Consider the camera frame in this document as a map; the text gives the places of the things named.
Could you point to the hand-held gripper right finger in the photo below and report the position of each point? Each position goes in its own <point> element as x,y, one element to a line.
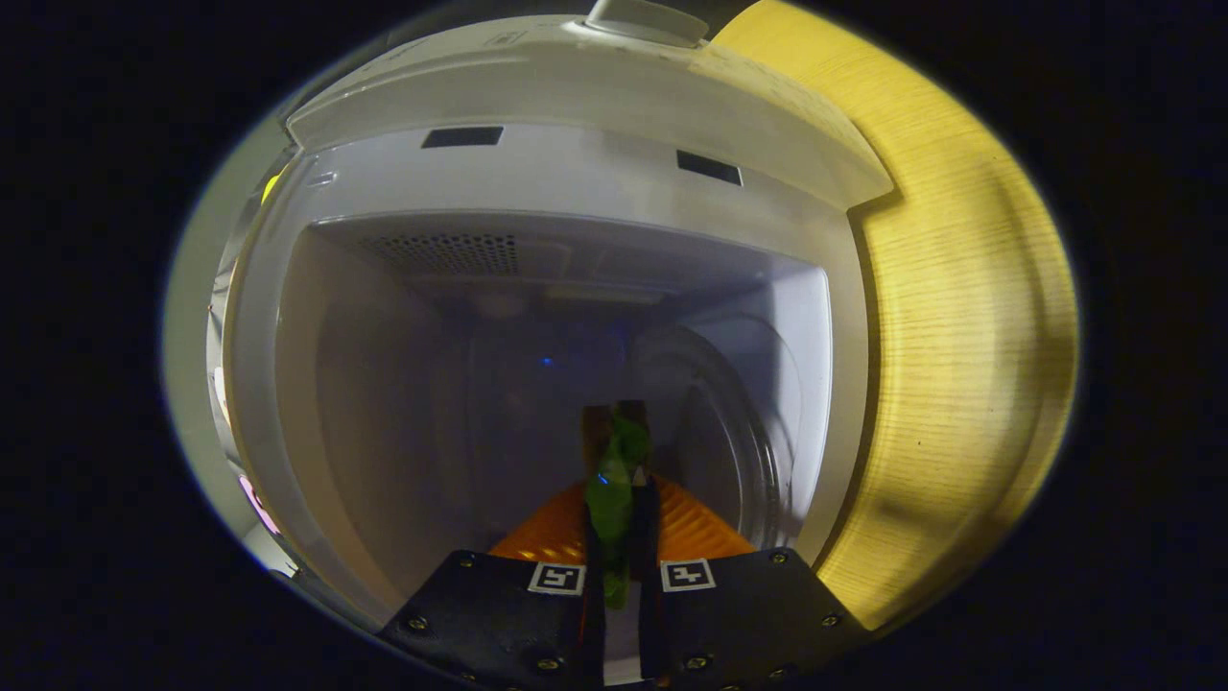
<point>748,614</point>

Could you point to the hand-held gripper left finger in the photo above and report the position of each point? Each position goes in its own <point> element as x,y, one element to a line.
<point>499,614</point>

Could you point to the brown bread lettuce sandwich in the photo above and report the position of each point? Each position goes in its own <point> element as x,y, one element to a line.
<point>614,499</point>

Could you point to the white microwave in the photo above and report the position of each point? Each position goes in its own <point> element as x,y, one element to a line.
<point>576,173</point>

